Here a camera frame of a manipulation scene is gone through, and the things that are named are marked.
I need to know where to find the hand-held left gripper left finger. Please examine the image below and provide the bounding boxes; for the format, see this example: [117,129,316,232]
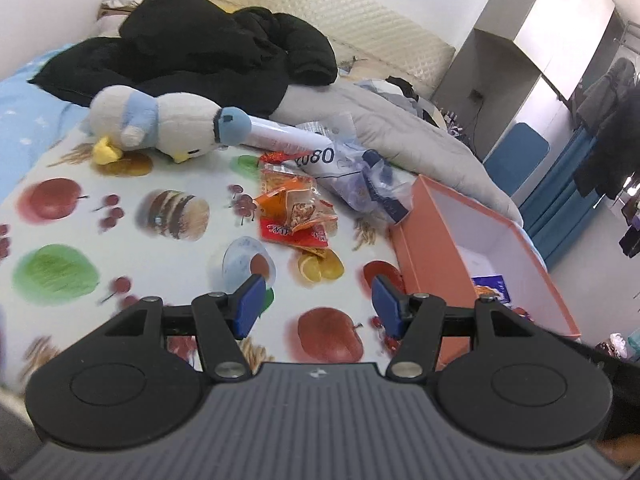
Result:
[100,274,267,381]

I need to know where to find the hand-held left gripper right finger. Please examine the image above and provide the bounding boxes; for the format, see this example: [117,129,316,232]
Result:
[372,275,543,381]

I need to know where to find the orange cardboard box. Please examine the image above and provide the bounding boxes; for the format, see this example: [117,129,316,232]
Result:
[389,175,583,363]

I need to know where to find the purple snack packet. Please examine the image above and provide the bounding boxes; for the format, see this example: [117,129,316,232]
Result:
[471,275,533,321]

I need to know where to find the orange snack packet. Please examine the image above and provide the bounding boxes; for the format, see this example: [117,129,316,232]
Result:
[254,167,339,235]

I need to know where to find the person's right hand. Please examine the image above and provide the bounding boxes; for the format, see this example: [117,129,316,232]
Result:
[599,435,640,468]

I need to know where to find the clear plastic bag blue print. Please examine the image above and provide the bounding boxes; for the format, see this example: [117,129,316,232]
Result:
[294,114,417,225]

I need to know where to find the fruit printed mat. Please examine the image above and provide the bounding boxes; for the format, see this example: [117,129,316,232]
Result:
[0,124,417,397]

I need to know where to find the grey duvet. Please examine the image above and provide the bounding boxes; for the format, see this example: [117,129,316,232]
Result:
[274,79,524,228]

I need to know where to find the white cylindrical tube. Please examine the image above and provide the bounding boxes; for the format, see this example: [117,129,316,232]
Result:
[246,114,332,154]

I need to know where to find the blue chair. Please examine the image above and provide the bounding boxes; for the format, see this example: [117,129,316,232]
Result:
[481,121,552,197]

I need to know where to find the white blue plush duck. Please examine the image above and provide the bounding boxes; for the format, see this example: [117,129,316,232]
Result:
[81,85,251,165]

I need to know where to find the blue curtain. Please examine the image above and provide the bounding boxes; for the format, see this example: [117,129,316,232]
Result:
[519,129,607,269]

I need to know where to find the dark clothes on bed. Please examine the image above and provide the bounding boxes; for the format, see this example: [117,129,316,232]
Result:
[386,75,422,104]

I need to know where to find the black down jacket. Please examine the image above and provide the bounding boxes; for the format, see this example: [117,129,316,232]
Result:
[29,0,339,122]

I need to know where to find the black hanging coat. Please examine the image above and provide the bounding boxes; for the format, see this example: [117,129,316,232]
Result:
[574,56,640,202]

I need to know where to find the cream quilted headboard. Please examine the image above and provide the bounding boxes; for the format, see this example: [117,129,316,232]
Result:
[196,0,457,92]

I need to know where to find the grey wardrobe cabinet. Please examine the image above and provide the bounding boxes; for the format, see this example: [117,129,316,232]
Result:
[431,0,617,163]

